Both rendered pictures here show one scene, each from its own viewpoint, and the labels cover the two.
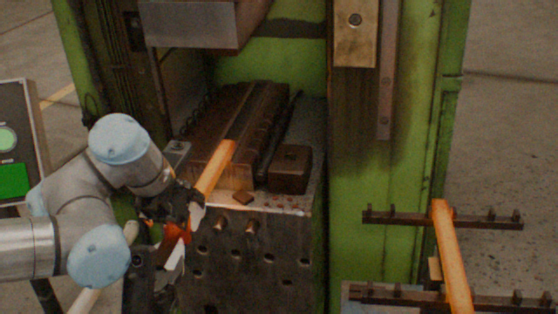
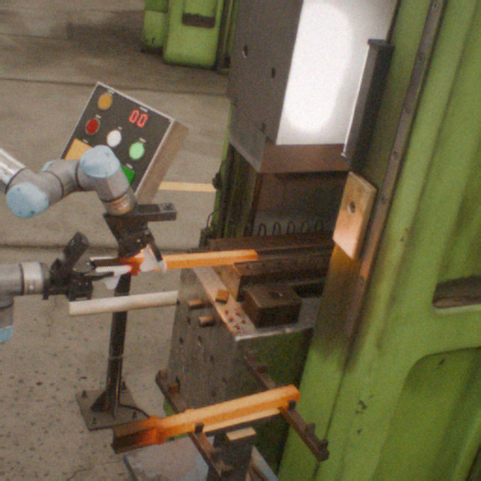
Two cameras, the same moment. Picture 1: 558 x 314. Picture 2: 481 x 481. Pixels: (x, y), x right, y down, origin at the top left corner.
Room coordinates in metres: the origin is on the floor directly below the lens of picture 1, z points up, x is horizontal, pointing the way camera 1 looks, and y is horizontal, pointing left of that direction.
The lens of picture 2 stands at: (-0.21, -1.16, 2.02)
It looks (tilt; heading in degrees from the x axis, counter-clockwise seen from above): 29 degrees down; 47
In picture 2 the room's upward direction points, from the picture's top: 10 degrees clockwise
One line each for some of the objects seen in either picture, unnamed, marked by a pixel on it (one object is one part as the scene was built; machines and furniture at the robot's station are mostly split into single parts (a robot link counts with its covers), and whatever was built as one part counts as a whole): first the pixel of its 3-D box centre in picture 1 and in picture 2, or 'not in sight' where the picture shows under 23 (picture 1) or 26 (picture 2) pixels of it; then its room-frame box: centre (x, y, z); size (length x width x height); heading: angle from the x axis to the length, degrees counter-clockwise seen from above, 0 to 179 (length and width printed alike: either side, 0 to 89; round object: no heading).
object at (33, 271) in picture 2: not in sight; (32, 279); (0.50, 0.26, 0.99); 0.08 x 0.05 x 0.08; 75
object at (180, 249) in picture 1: (178, 263); (112, 278); (0.68, 0.19, 0.98); 0.09 x 0.03 x 0.06; 162
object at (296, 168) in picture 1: (291, 168); (272, 305); (1.00, -0.03, 0.95); 0.12 x 0.08 x 0.06; 165
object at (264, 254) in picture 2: (244, 117); (301, 253); (1.19, 0.08, 0.99); 0.42 x 0.05 x 0.01; 165
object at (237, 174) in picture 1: (236, 127); (294, 259); (1.19, 0.10, 0.96); 0.42 x 0.20 x 0.09; 165
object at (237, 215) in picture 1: (264, 204); (288, 349); (1.19, 0.04, 0.69); 0.56 x 0.38 x 0.45; 165
